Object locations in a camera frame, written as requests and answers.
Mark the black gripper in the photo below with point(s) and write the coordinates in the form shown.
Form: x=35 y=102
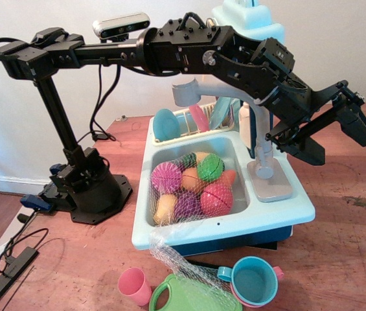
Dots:
x=303 y=112

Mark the grey toy faucet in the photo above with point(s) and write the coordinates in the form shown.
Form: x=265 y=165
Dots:
x=267 y=176

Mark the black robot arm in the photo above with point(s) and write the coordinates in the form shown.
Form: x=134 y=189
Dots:
x=259 y=72

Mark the white soap bottle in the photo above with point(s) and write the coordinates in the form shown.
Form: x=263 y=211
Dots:
x=244 y=124

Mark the teal toy plate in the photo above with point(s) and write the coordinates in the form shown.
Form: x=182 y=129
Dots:
x=223 y=113

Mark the orange toy carrot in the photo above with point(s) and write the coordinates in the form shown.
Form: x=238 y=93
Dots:
x=227 y=178

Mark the light blue toy sink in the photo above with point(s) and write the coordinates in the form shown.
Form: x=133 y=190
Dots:
x=250 y=221

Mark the cream dish rack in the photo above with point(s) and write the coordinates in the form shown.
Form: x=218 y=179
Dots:
x=188 y=127

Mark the green toy fruit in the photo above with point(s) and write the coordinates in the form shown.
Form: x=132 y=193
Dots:
x=210 y=168

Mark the red toy apple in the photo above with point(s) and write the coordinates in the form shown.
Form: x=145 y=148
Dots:
x=216 y=200

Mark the pink toy plate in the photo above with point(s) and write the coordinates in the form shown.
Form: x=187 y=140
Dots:
x=199 y=117

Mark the white mesh net bag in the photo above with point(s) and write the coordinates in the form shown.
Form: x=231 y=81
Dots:
x=166 y=254

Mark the pink toy pot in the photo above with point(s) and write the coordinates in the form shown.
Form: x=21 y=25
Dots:
x=256 y=287

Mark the orange toy fruit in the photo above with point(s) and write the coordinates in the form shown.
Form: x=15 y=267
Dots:
x=191 y=181

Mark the purple toy fruit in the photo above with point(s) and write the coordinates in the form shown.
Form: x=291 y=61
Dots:
x=187 y=205

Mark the blue toy pot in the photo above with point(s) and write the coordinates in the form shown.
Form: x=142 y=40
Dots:
x=227 y=274

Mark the blue toy plate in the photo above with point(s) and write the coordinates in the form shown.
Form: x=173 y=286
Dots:
x=166 y=125

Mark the magenta toy fruit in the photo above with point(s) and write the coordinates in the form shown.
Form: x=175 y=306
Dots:
x=166 y=178

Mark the yellow toy pear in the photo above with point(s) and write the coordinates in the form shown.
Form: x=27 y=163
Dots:
x=165 y=209

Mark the pink plastic cup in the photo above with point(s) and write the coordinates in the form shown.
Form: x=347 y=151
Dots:
x=133 y=284

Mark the blue clamp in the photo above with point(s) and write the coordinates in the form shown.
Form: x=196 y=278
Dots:
x=36 y=203

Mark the black usb hub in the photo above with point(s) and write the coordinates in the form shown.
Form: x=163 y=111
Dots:
x=16 y=269

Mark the silver depth camera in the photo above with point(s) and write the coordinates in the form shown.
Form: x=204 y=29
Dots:
x=121 y=24

